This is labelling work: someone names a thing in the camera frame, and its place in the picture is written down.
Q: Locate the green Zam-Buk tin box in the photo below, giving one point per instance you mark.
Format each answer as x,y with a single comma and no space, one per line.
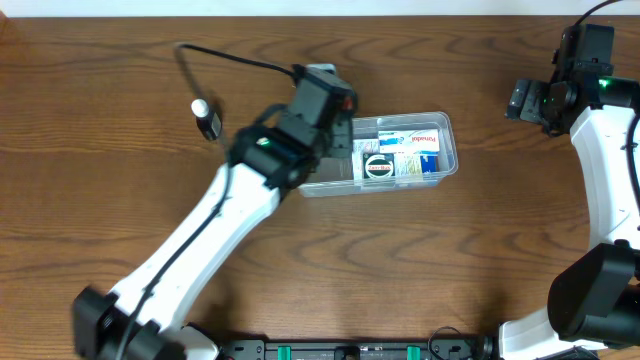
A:
380,165

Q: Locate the dark bottle with white cap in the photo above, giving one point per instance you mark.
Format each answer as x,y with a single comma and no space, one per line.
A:
207,120

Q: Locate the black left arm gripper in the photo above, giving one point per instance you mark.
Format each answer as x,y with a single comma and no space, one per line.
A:
346,117

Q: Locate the clear plastic container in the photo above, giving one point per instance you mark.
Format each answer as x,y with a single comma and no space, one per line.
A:
334,177

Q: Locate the white blue medicine box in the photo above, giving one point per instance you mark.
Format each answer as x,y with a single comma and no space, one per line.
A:
405,164

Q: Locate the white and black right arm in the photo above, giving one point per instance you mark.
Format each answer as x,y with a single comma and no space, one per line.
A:
593,304

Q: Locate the white blue Panadol box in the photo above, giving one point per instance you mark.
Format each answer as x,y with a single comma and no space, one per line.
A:
409,141

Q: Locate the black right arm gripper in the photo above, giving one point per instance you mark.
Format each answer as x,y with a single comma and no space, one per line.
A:
523,101

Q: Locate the black mounting rail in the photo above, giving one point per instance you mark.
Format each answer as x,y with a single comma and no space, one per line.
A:
438,347

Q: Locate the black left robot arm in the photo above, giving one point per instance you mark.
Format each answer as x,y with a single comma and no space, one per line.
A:
143,315

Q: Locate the grey wrist camera, left arm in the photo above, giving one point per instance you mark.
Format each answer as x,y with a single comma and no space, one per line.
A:
329,68

